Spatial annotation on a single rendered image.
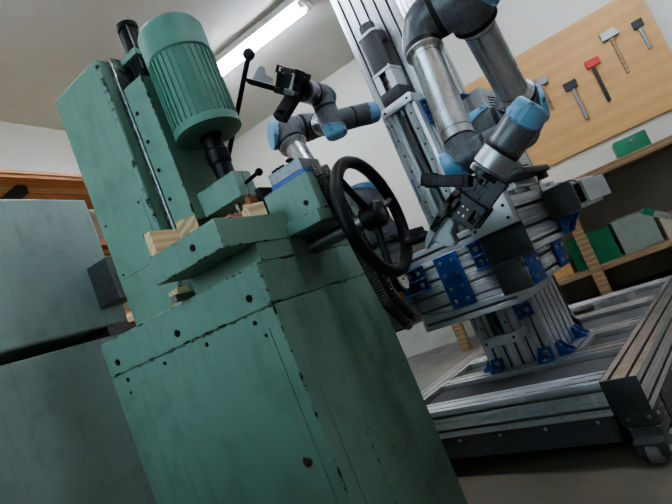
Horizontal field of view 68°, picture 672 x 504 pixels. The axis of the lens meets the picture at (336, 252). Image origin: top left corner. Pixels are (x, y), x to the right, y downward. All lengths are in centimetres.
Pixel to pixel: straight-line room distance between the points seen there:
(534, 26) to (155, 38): 353
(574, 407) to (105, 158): 142
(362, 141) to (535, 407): 355
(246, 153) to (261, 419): 446
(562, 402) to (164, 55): 137
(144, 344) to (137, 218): 34
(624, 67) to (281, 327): 374
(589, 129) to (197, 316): 363
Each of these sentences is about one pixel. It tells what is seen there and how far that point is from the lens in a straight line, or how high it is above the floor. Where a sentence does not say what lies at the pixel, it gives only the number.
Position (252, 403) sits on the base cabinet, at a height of 54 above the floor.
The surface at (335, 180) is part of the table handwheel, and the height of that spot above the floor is 89.
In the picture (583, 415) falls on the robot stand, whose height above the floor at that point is 15.
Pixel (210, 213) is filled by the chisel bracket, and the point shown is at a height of 100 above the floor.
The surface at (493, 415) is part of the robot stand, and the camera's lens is 162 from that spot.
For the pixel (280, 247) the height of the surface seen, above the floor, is 82.
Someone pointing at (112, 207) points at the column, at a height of 114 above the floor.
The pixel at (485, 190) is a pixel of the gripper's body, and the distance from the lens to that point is 108.
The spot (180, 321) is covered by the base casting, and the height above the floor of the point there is 76.
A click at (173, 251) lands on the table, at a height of 88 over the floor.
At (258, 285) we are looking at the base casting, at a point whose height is 76.
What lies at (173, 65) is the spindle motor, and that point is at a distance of 139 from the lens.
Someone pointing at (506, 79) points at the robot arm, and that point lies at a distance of 150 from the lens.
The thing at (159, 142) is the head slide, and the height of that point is 123.
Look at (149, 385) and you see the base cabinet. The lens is 132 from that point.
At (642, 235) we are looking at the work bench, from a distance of 387.
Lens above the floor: 65
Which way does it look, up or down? 6 degrees up
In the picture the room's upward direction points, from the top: 23 degrees counter-clockwise
